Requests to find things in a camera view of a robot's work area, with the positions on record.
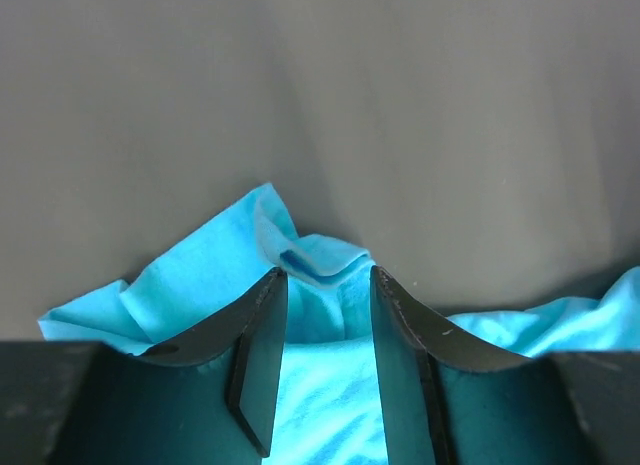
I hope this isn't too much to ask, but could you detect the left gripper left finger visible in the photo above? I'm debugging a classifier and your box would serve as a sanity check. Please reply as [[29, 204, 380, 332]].
[[74, 268, 288, 464]]

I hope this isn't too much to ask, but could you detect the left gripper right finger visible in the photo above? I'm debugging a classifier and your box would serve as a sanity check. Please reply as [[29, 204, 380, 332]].
[[370, 266, 590, 464]]

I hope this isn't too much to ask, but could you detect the bright cyan t shirt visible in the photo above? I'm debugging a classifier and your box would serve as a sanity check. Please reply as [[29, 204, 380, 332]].
[[37, 183, 640, 465]]

